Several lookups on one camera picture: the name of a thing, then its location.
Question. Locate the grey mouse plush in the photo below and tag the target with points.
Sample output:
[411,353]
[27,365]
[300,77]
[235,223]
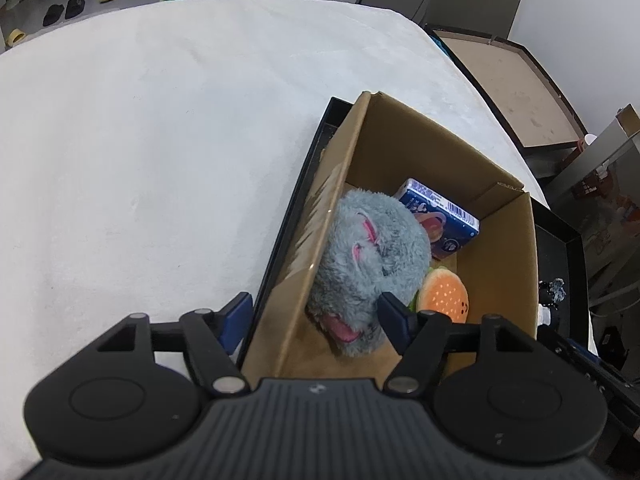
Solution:
[370,270]

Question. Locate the brown cardboard box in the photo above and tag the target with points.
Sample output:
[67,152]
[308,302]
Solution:
[500,280]

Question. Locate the black white plush toy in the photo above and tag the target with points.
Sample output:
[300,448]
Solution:
[552,292]

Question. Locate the blue snack carton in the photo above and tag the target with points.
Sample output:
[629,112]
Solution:
[440,210]

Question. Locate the black top desk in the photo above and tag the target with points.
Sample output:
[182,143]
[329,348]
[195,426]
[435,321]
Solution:
[620,145]

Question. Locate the black slipper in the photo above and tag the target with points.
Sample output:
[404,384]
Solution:
[54,15]
[75,7]

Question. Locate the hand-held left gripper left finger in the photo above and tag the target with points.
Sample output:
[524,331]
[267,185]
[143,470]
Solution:
[237,320]

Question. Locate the brown flat board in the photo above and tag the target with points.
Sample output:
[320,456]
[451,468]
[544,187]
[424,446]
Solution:
[520,90]

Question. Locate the orange burger plush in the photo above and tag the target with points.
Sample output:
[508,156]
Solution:
[442,295]

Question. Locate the black tray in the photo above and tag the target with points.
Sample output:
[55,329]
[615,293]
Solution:
[560,260]

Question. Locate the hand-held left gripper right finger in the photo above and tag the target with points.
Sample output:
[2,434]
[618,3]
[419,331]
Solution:
[395,320]

